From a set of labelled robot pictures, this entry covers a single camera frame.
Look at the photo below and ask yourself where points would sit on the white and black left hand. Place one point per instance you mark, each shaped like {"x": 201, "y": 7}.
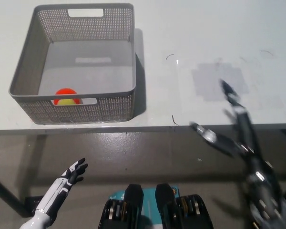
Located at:
{"x": 59, "y": 188}

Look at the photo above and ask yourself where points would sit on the black and white right hand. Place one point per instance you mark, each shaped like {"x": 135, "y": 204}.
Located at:
{"x": 246, "y": 133}

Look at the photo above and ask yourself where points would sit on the orange and yellow tennis ball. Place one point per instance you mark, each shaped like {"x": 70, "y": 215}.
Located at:
{"x": 65, "y": 93}

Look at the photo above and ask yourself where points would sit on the black table foot plate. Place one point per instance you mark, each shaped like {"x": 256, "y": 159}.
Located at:
{"x": 34, "y": 202}

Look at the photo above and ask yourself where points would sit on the grey perforated plastic basket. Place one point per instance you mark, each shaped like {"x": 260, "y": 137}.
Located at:
{"x": 90, "y": 112}

